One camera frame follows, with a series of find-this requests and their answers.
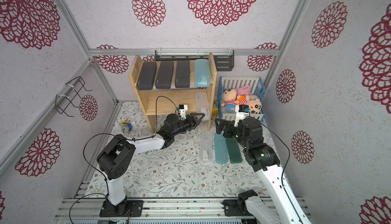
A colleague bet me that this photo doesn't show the plush doll orange striped shirt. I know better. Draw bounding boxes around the plush doll orange striped shirt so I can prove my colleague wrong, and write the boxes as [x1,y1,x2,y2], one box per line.
[237,95,262,115]

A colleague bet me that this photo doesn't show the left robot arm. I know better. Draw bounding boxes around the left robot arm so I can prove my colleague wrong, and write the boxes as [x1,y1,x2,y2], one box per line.
[97,113,205,217]

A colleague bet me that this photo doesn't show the black pencil case left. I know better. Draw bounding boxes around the black pencil case left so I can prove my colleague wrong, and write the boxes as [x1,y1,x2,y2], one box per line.
[136,62,157,91]

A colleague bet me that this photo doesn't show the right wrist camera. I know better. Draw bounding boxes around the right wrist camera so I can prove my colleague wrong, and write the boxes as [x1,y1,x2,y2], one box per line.
[234,104,249,127]

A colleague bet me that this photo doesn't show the light teal case top shelf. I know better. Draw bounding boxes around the light teal case top shelf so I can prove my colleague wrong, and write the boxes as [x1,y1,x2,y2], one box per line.
[194,59,211,88]

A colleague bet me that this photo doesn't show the clear pencil case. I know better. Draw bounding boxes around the clear pencil case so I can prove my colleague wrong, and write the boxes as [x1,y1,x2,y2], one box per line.
[195,92,211,121]
[200,131,213,162]

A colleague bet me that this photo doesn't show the black wire wall hanger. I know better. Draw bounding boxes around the black wire wall hanger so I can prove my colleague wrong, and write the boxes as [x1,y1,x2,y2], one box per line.
[54,76,92,118]

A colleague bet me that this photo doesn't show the grey plush toy keychain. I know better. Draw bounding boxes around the grey plush toy keychain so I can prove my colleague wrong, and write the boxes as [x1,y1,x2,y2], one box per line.
[120,121,133,134]

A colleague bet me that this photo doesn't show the black wall rack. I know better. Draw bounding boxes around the black wall rack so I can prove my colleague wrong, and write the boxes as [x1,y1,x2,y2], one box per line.
[154,51,235,71]

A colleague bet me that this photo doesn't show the dark green pencil case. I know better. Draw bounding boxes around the dark green pencil case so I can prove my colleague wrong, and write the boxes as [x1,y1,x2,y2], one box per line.
[226,138,242,164]

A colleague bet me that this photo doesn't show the wooden two-tier shelf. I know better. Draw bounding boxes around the wooden two-tier shelf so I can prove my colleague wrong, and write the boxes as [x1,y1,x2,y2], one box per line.
[128,53,217,132]

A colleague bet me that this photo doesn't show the black pencil case right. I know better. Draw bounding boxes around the black pencil case right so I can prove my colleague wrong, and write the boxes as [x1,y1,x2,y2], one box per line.
[175,60,190,88]

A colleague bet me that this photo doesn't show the black pencil case middle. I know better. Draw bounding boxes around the black pencil case middle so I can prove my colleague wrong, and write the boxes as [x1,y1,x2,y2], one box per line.
[155,61,174,89]

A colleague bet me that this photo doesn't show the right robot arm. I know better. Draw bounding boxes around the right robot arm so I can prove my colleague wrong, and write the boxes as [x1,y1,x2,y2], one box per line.
[215,117,311,224]

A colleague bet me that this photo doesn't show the plush doll blue pants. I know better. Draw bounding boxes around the plush doll blue pants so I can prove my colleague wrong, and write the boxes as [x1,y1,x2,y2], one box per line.
[221,88,237,113]

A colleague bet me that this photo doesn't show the teal pencil case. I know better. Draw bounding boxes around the teal pencil case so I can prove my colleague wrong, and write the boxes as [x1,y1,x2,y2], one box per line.
[214,133,229,165]

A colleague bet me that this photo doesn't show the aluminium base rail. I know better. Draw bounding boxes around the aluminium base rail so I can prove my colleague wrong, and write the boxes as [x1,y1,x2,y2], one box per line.
[53,197,312,224]

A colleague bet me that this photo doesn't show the pink plush pillow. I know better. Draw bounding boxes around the pink plush pillow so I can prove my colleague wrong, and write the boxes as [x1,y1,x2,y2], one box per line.
[236,85,252,96]

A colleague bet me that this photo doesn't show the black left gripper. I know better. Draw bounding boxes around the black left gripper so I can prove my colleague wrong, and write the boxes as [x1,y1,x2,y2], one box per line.
[172,113,205,137]

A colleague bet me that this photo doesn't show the blue white toy crib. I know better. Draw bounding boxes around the blue white toy crib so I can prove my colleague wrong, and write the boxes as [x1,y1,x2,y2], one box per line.
[217,77,266,122]

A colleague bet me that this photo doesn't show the black pencil case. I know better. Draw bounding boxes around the black pencil case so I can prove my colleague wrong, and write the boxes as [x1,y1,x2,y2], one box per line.
[155,61,174,89]
[175,60,190,88]
[136,62,157,91]

